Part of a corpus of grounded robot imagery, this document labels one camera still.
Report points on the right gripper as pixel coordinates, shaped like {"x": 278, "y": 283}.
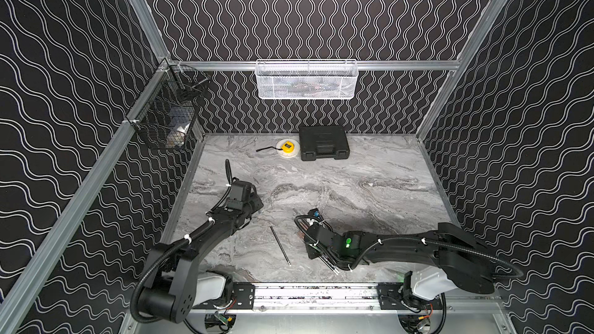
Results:
{"x": 310, "y": 253}

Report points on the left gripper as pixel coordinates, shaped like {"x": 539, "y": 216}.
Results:
{"x": 248, "y": 201}

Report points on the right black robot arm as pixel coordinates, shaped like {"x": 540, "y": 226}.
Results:
{"x": 452, "y": 258}

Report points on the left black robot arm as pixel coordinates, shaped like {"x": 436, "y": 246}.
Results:
{"x": 167, "y": 287}

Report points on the yellow white tape measure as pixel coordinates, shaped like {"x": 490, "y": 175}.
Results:
{"x": 286, "y": 148}

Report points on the black plastic tool case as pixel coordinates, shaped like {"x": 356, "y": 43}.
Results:
{"x": 323, "y": 142}

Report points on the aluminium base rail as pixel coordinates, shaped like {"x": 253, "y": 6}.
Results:
{"x": 299, "y": 298}

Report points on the black wire basket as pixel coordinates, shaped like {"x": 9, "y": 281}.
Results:
{"x": 168, "y": 117}

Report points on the white wire mesh basket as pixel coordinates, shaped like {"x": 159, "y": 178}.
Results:
{"x": 315, "y": 79}

